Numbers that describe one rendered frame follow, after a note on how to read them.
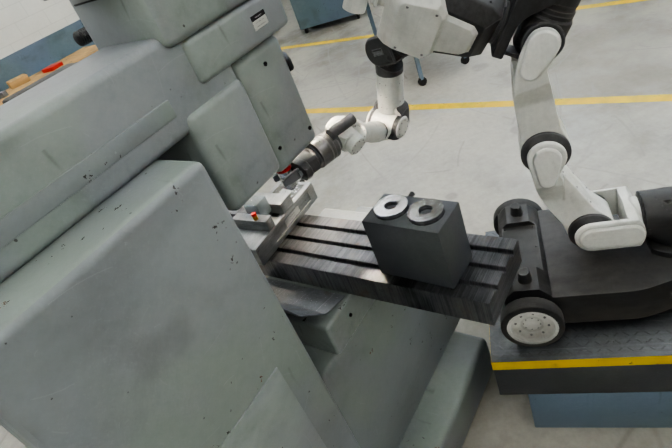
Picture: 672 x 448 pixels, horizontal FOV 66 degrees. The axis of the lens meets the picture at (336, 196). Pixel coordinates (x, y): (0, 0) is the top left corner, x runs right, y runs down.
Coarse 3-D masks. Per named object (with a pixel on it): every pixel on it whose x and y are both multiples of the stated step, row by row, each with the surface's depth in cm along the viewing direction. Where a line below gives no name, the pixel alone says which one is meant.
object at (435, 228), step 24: (384, 216) 130; (408, 216) 126; (432, 216) 123; (456, 216) 127; (384, 240) 133; (408, 240) 128; (432, 240) 123; (456, 240) 128; (384, 264) 140; (408, 264) 134; (432, 264) 128; (456, 264) 129
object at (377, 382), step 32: (384, 320) 171; (416, 320) 189; (448, 320) 212; (320, 352) 154; (352, 352) 157; (384, 352) 172; (416, 352) 191; (352, 384) 158; (384, 384) 174; (416, 384) 193; (352, 416) 159; (384, 416) 175
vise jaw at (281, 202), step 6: (258, 192) 180; (270, 198) 174; (276, 198) 173; (282, 198) 172; (288, 198) 172; (270, 204) 171; (276, 204) 170; (282, 204) 170; (288, 204) 172; (276, 210) 172; (282, 210) 170
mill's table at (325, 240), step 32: (320, 224) 172; (352, 224) 166; (288, 256) 164; (320, 256) 159; (352, 256) 153; (480, 256) 136; (512, 256) 134; (352, 288) 150; (384, 288) 141; (416, 288) 134; (448, 288) 131; (480, 288) 127; (480, 320) 128
